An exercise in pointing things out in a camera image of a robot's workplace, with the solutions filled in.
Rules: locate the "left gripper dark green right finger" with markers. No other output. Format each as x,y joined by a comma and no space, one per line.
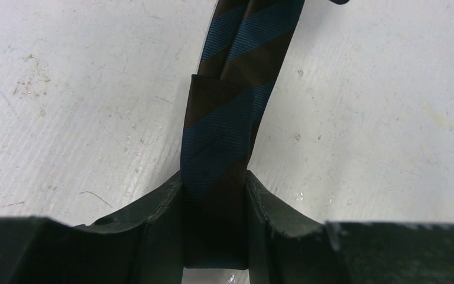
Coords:
285,246

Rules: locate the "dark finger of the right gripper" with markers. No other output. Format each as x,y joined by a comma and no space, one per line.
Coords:
339,2

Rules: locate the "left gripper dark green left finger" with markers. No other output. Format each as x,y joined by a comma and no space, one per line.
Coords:
139,243

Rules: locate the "blue brown striped tie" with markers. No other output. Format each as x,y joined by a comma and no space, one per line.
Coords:
242,56

